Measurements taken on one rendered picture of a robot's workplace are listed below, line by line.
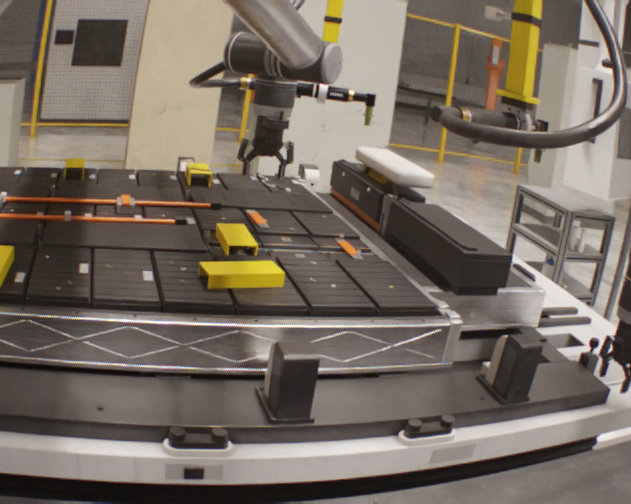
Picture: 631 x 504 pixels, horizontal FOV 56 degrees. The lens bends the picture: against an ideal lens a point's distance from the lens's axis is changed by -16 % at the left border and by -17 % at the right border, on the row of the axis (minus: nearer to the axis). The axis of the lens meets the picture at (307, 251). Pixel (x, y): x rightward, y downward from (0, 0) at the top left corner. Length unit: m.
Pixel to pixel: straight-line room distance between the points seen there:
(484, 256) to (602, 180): 2.65
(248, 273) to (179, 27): 4.68
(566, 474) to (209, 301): 0.75
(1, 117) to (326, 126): 3.02
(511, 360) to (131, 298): 0.75
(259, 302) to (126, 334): 0.28
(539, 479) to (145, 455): 0.66
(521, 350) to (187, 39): 4.97
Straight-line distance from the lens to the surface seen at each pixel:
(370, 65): 6.28
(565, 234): 4.46
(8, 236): 1.59
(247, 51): 1.60
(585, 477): 1.17
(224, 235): 1.64
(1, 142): 5.85
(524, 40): 1.52
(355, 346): 1.34
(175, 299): 1.30
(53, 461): 1.14
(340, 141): 6.27
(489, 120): 1.40
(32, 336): 1.25
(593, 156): 4.18
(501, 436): 1.37
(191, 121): 6.01
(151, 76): 5.93
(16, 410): 1.15
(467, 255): 1.55
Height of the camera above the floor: 1.51
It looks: 18 degrees down
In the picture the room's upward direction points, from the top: 8 degrees clockwise
